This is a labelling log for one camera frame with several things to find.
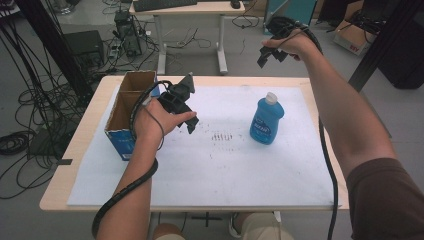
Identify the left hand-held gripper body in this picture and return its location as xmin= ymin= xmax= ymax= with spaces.
xmin=158 ymin=72 xmax=196 ymax=117

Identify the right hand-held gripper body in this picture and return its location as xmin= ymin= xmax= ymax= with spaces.
xmin=265 ymin=15 xmax=309 ymax=40

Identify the blue cardboard box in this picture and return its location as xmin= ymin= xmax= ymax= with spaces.
xmin=104 ymin=70 xmax=162 ymax=162

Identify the blue bottle with white cap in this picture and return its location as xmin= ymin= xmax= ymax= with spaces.
xmin=249 ymin=91 xmax=286 ymax=146

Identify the person's right hand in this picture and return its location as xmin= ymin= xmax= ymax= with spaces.
xmin=261 ymin=29 xmax=320 ymax=63

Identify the person's left hand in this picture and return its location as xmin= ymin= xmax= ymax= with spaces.
xmin=134 ymin=98 xmax=198 ymax=144

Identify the teal cabinet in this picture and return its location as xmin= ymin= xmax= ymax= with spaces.
xmin=263 ymin=0 xmax=318 ymax=36

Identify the white table sheet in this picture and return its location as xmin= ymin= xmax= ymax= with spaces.
xmin=67 ymin=85 xmax=342 ymax=208

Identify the white desk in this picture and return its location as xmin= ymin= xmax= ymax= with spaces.
xmin=129 ymin=0 xmax=246 ymax=76

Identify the brown cardboard box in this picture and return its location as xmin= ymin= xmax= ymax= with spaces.
xmin=333 ymin=18 xmax=380 ymax=57

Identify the white power strip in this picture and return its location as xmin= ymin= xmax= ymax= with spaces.
xmin=108 ymin=44 xmax=121 ymax=61

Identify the black keyboard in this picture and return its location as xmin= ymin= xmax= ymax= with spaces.
xmin=132 ymin=0 xmax=199 ymax=13

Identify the black box on floor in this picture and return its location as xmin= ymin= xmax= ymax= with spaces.
xmin=63 ymin=30 xmax=105 ymax=69

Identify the person's bare knee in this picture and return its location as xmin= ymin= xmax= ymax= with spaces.
xmin=151 ymin=222 xmax=186 ymax=240

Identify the person's white shoe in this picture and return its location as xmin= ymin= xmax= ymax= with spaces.
xmin=228 ymin=213 xmax=243 ymax=240

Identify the black cabinet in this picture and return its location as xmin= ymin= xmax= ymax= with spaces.
xmin=376 ymin=9 xmax=424 ymax=90

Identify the person's beige shorts leg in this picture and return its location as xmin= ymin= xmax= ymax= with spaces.
xmin=239 ymin=212 xmax=295 ymax=240

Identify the person's brown sleeve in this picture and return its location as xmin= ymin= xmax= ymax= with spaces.
xmin=345 ymin=157 xmax=424 ymax=240

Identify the black floor cable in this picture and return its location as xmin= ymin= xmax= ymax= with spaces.
xmin=231 ymin=6 xmax=261 ymax=56

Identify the left black spiral-wrapped cable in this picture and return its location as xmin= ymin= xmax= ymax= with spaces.
xmin=91 ymin=79 xmax=175 ymax=240

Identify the black spiral-wrapped cable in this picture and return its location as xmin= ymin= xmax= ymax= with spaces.
xmin=91 ymin=79 xmax=175 ymax=240
xmin=286 ymin=19 xmax=340 ymax=240

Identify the right black spiral-wrapped cable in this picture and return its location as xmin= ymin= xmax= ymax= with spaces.
xmin=286 ymin=19 xmax=340 ymax=240

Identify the black metal frame post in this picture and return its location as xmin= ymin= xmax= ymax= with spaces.
xmin=14 ymin=0 xmax=95 ymax=105

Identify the tangle of black floor cables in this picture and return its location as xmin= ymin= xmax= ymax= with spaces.
xmin=0 ymin=19 xmax=88 ymax=201

